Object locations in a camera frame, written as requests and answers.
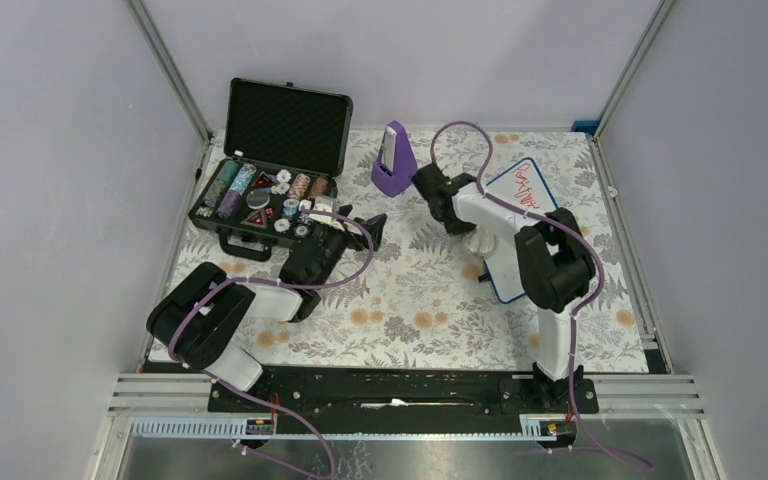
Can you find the purple metronome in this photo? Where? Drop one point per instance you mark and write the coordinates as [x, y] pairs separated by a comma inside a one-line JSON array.
[[396, 163]]

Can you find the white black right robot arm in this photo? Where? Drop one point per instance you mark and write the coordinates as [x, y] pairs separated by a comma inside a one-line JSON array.
[[540, 256]]

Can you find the floral table mat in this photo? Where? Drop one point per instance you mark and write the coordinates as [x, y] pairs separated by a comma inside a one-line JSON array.
[[421, 301]]

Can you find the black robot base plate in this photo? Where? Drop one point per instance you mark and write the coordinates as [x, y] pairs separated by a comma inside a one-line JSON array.
[[315, 390]]

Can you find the black poker chip case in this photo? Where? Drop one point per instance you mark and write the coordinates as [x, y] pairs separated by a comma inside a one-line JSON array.
[[281, 141]]

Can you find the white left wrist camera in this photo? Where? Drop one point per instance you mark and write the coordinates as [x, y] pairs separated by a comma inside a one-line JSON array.
[[324, 214]]

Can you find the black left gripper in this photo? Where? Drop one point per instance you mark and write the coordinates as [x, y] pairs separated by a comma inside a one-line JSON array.
[[354, 240]]

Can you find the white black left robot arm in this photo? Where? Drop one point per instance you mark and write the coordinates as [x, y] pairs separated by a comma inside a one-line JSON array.
[[197, 321]]

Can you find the blue framed whiteboard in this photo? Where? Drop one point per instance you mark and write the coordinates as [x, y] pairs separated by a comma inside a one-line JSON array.
[[524, 186]]

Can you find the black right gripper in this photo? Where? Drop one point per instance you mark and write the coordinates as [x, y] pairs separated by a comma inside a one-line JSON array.
[[460, 228]]

